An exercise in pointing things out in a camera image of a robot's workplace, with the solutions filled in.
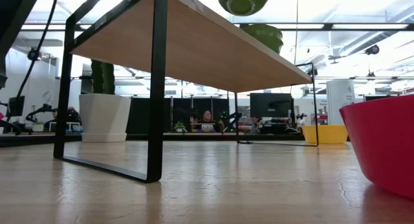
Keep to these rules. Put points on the green mini bowl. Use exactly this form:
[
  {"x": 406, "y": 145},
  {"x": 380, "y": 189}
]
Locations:
[
  {"x": 242, "y": 2},
  {"x": 273, "y": 45},
  {"x": 263, "y": 31}
]

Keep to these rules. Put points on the yellow mini bowl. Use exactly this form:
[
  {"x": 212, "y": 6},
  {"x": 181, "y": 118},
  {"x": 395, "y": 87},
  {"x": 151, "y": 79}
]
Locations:
[{"x": 325, "y": 134}]

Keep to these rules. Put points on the red mini bowl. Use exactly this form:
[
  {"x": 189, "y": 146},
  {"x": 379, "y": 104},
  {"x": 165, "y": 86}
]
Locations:
[{"x": 385, "y": 143}]

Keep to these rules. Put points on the black background robot arm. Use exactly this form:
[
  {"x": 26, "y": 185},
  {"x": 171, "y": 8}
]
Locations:
[{"x": 40, "y": 111}]

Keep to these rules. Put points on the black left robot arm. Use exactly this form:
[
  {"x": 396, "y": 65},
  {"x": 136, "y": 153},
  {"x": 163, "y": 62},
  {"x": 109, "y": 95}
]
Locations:
[{"x": 13, "y": 17}]

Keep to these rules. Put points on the person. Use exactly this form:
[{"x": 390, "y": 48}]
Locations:
[{"x": 207, "y": 118}]

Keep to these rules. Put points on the small potted plant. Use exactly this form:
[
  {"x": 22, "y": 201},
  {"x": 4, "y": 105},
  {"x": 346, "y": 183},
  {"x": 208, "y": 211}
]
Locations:
[{"x": 179, "y": 126}]

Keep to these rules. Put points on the black computer monitor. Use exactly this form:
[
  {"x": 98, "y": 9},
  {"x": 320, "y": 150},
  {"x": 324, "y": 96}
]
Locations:
[{"x": 270, "y": 105}]

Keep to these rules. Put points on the white planter pot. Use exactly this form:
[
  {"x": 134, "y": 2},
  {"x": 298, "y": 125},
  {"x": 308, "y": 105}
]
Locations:
[{"x": 103, "y": 117}]

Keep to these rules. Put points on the green cactus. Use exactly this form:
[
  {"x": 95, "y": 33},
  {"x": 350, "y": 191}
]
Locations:
[{"x": 103, "y": 76}]

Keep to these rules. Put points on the white cylindrical machine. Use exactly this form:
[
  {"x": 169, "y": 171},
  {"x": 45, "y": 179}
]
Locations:
[{"x": 339, "y": 101}]

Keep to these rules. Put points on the black round ceiling fixture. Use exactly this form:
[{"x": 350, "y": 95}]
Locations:
[{"x": 33, "y": 54}]

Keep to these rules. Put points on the black monitor on stand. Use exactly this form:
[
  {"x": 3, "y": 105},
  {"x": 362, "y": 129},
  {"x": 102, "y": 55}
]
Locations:
[{"x": 16, "y": 105}]

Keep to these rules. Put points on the wooden shelf black metal frame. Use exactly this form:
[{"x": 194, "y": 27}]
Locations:
[{"x": 194, "y": 49}]

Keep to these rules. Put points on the black partition wall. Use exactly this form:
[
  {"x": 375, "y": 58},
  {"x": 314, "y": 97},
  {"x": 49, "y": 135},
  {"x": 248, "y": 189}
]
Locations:
[{"x": 140, "y": 115}]

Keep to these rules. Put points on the black ceiling camera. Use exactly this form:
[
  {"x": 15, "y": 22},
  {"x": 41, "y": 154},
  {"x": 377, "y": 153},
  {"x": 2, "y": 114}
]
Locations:
[{"x": 372, "y": 50}]

